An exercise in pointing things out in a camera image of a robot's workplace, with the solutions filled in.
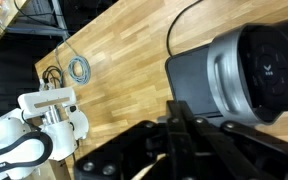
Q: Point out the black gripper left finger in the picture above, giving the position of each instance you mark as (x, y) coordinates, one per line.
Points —
(134, 150)

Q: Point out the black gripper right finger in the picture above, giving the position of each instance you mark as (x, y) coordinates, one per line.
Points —
(244, 153)

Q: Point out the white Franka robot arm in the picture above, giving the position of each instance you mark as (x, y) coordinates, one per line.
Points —
(24, 146)

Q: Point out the black Keurig coffee machine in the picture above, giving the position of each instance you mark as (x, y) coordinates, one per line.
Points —
(230, 73)

